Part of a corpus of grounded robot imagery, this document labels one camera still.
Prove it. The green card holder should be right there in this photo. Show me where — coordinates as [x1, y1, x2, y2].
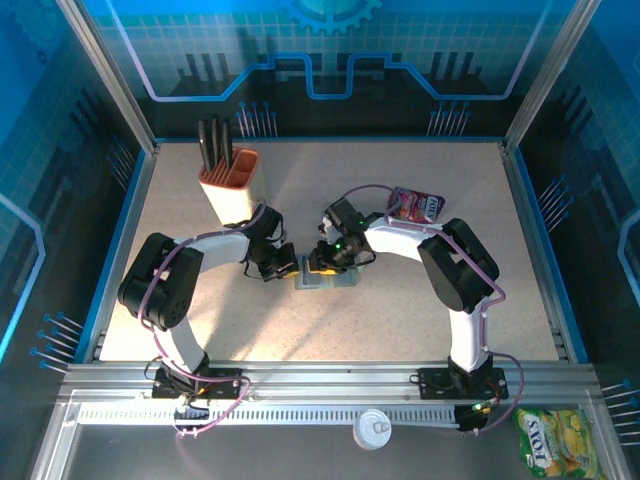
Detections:
[293, 253, 359, 291]

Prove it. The beige knife block orange top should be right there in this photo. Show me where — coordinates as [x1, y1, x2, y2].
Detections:
[198, 148, 269, 229]

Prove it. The purple candy bag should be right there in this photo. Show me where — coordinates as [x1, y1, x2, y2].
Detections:
[388, 187, 446, 225]

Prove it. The white can lid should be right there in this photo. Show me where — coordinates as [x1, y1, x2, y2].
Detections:
[352, 408, 393, 451]

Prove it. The black electronics box green light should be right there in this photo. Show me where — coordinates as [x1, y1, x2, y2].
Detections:
[453, 402, 496, 435]

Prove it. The yellow green candy bag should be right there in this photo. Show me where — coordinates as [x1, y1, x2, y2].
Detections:
[513, 407, 609, 480]

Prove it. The aluminium mounting rail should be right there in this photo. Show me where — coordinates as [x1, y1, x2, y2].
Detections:
[59, 360, 604, 407]

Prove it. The black knife handle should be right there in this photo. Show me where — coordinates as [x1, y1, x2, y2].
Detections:
[209, 115, 223, 169]
[198, 119, 212, 169]
[221, 119, 234, 170]

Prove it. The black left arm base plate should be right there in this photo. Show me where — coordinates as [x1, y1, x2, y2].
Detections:
[151, 367, 242, 401]

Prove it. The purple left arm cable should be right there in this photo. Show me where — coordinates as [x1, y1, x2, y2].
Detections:
[139, 199, 269, 439]

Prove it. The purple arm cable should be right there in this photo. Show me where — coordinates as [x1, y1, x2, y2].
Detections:
[139, 199, 269, 439]
[339, 184, 525, 437]

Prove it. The white slotted cable duct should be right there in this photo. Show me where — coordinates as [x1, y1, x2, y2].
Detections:
[77, 405, 461, 427]

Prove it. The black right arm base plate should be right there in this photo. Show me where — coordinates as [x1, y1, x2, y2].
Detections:
[417, 367, 510, 401]

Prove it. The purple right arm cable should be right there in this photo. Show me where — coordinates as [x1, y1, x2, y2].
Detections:
[339, 184, 525, 437]

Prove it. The aluminium frame post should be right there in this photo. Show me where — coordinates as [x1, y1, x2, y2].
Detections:
[501, 0, 605, 156]
[54, 0, 160, 156]

